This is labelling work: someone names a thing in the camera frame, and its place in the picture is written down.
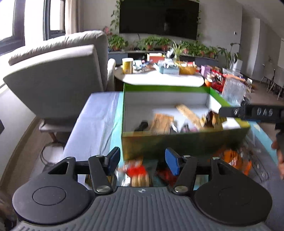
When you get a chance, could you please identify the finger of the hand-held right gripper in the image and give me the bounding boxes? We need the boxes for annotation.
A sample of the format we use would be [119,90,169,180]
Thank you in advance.
[219,106,245,119]

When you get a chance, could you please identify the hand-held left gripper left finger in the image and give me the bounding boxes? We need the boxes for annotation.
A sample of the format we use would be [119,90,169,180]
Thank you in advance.
[47,147,121,195]

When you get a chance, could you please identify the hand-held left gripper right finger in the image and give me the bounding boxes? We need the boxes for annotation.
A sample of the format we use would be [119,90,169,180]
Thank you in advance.
[165,147,245,196]

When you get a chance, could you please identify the green cardboard box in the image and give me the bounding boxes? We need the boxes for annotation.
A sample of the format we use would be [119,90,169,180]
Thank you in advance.
[121,83,251,160]

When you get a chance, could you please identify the dark brown snack pouch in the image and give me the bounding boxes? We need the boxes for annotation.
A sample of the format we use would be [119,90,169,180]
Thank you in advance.
[201,111,227,129]

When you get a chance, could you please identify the tan snack pouch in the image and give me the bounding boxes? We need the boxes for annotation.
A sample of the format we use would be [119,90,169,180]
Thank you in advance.
[151,113,174,135]

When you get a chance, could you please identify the long tan snack bar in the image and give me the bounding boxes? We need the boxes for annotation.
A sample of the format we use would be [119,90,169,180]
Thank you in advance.
[176,104,206,130]

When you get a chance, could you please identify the black snack pouch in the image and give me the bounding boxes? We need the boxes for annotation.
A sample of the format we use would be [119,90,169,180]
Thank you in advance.
[134,121,149,132]

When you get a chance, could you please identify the pile of snack packets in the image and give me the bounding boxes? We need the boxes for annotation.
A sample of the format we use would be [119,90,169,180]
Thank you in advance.
[118,144,253,187]

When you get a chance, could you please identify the person's right hand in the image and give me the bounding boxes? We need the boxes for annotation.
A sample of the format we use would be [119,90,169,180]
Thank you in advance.
[271,133,284,166]

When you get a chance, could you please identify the heap of assorted packages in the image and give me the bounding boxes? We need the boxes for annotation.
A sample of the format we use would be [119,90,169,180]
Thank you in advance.
[200,64,253,94]

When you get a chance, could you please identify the white dining chair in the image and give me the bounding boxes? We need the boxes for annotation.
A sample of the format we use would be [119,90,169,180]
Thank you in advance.
[260,63,275,89]
[272,67,284,100]

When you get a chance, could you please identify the tall plant in white pot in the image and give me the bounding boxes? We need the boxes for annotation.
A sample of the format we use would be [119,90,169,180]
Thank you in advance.
[219,42,243,72]

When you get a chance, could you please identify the yellow woven basket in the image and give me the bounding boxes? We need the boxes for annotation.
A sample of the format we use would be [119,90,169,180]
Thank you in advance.
[179,64,197,75]

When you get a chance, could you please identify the grey blue tray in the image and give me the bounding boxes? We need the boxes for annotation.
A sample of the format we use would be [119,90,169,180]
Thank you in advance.
[159,64,180,75]

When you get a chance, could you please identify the spider plant in vase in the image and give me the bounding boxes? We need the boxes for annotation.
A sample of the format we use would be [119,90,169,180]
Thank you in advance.
[170,41,185,65]

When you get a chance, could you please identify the round white table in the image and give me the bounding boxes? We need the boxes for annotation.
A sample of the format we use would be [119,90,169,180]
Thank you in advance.
[114,64,204,87]

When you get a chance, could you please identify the orange box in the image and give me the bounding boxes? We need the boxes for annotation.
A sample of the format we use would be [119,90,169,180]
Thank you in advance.
[147,53,166,64]

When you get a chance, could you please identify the yellow can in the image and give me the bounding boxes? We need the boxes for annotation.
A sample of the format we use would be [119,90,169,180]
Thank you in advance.
[122,58,134,74]

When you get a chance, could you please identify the grey armchair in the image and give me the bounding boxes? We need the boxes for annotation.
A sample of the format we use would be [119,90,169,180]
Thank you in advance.
[3,30,116,143]

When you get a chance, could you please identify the dark television cabinet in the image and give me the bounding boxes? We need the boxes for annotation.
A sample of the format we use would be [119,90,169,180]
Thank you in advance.
[108,50,219,67]

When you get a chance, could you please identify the row of potted plants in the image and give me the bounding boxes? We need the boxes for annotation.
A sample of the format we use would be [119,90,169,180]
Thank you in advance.
[108,33,219,58]

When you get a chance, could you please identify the red flower decoration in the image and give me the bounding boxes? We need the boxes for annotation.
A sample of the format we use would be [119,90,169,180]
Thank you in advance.
[103,26,113,40]

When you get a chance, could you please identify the pale curtain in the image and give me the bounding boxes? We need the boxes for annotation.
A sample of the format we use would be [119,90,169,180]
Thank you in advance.
[64,0,78,35]

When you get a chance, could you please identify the black framed window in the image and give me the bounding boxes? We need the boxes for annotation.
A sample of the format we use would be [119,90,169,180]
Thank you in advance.
[43,0,66,41]
[0,0,25,56]

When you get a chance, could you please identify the black floor cable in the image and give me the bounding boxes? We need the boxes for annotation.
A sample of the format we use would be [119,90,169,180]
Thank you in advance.
[40,142,65,166]

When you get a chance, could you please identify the black wall television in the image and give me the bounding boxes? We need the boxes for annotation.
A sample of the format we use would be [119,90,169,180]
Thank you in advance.
[119,0,200,40]

